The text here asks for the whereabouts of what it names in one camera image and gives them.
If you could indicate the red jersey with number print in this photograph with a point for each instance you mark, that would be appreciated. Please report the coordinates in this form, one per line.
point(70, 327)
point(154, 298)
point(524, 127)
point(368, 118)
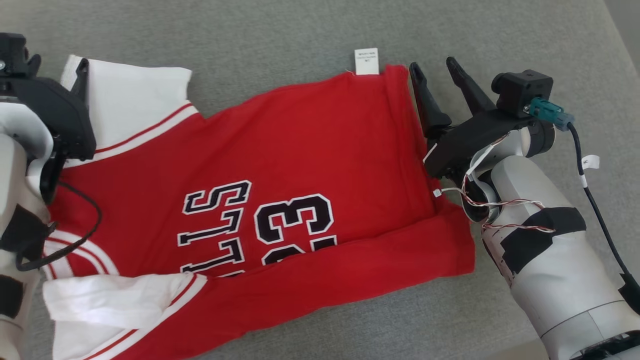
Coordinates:
point(300, 150)

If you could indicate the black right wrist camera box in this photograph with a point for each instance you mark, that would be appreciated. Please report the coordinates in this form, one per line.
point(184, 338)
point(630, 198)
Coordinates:
point(520, 92)

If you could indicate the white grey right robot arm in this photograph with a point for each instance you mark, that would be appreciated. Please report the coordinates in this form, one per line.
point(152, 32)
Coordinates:
point(550, 285)

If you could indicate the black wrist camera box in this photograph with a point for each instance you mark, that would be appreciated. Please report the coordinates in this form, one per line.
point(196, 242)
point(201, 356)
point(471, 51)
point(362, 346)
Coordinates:
point(15, 55)
point(520, 92)

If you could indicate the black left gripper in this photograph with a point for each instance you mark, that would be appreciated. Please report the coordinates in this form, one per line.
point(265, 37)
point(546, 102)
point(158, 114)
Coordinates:
point(65, 120)

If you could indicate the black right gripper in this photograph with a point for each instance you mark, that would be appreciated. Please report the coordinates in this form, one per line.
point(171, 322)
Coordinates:
point(465, 142)

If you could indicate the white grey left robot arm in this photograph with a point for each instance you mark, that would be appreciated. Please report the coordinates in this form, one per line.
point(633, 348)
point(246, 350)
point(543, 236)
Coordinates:
point(12, 150)

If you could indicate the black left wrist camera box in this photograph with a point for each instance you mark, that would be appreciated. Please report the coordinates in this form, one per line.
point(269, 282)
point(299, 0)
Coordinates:
point(15, 55)

